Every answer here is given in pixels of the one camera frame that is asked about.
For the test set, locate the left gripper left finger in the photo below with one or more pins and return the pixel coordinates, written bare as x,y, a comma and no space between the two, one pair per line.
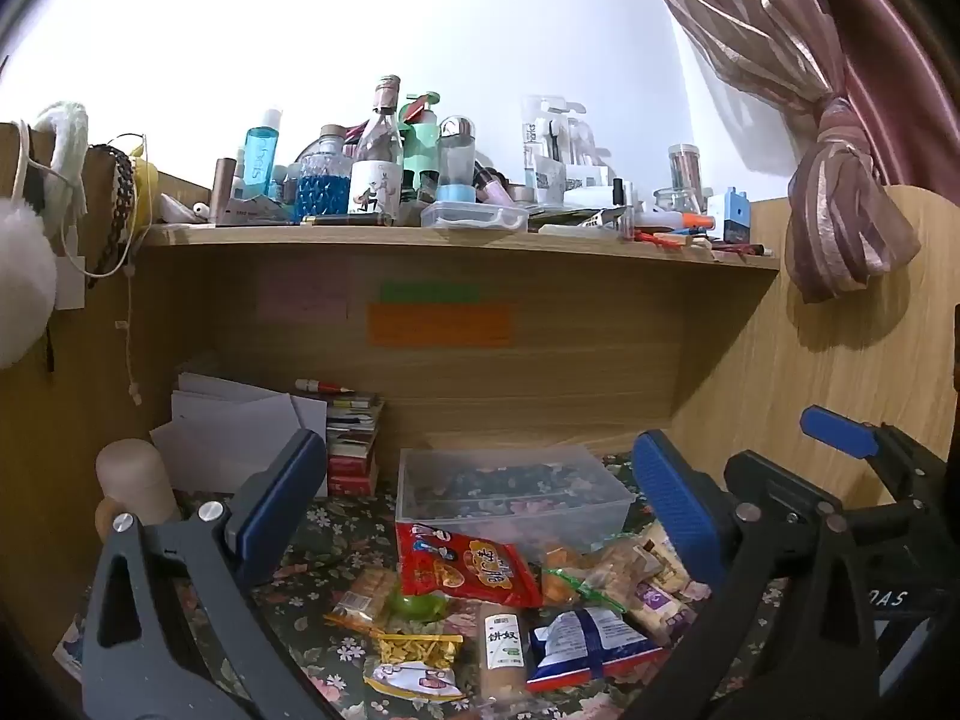
172,630

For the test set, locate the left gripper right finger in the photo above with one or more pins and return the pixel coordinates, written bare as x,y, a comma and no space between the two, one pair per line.
762,523

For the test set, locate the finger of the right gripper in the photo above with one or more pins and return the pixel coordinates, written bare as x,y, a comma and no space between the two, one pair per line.
851,438

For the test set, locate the purple label pastry pack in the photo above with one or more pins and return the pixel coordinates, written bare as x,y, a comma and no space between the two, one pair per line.
642,587

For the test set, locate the beige barcode cake pack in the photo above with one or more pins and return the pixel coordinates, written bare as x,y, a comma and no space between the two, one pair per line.
660,547

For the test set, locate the blue white snack bag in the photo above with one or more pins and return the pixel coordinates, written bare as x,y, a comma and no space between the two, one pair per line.
582,645

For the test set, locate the orange biscuit clear pack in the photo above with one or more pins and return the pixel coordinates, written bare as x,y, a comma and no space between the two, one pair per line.
562,570

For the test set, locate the red snack bag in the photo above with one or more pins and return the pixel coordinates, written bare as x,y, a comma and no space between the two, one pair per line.
432,560

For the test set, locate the beige wooden mug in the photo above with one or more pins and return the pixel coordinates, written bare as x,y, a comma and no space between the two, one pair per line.
133,478

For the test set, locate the popcorn crisp clear pack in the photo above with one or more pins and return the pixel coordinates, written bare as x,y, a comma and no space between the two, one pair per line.
364,607

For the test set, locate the white paper sheets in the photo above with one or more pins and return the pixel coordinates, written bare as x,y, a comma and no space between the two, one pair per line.
222,431

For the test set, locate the yellow noodle snack bag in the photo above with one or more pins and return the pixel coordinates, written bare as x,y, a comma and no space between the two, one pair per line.
414,666

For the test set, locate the blue pencil sharpener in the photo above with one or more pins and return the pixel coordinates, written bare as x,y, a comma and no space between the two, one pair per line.
731,212

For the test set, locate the clear plastic storage bin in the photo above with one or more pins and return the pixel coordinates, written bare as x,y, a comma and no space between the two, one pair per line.
530,498

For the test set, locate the brown cylinder snack pack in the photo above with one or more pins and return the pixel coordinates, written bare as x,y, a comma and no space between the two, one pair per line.
502,671

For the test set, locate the stack of books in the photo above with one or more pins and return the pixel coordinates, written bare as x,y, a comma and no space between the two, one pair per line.
352,429

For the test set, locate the red white marker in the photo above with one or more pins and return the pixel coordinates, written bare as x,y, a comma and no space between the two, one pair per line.
314,386

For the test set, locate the orange capped marker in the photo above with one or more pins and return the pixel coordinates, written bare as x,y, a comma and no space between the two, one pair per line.
672,221

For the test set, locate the glass jar with sticks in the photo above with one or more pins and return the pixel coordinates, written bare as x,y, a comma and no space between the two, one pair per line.
684,159

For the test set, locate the pink sticky note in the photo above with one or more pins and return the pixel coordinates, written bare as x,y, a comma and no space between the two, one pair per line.
300,297

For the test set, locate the wooden shelf board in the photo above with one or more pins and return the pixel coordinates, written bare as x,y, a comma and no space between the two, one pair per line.
185,235

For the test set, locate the white fluffy pompom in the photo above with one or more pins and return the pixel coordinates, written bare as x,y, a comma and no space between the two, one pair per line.
29,281

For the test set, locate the orange sticky note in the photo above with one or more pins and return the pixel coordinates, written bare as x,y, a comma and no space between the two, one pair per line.
421,326

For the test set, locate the pink striped curtain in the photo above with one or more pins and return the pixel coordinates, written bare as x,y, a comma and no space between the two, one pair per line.
884,109

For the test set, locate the green sticky note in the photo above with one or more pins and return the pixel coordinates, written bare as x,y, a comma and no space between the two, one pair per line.
429,292

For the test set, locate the clear flat plastic case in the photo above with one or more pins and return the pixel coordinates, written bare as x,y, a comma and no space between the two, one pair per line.
448,214

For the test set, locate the light blue tumbler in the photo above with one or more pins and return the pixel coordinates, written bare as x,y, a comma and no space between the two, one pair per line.
456,155

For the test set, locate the blue liquid glass jar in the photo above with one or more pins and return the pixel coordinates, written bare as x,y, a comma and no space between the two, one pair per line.
324,176

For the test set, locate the white illustrated bottle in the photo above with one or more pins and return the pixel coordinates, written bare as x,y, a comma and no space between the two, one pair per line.
377,168

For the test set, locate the blue mouthwash bottle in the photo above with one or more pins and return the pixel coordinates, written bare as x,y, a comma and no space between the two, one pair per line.
260,147

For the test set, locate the mint green bottle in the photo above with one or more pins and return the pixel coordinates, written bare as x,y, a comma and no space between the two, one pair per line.
419,128

